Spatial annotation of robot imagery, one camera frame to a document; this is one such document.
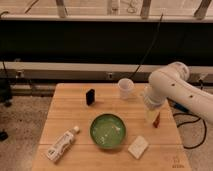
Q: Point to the clear plastic cup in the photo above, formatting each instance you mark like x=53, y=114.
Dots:
x=126, y=87

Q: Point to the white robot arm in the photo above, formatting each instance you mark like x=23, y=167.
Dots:
x=171, y=82

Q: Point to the black upright eraser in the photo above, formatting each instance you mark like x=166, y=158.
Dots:
x=90, y=97

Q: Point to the green bowl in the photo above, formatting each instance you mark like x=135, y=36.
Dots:
x=108, y=131

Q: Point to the blue box on floor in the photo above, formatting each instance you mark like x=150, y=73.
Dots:
x=180, y=107

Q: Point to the red-brown sausage toy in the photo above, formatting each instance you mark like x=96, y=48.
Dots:
x=157, y=121

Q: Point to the white plastic bottle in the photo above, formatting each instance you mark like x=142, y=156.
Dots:
x=57, y=149

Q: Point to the white sponge block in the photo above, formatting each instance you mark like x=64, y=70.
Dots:
x=138, y=146

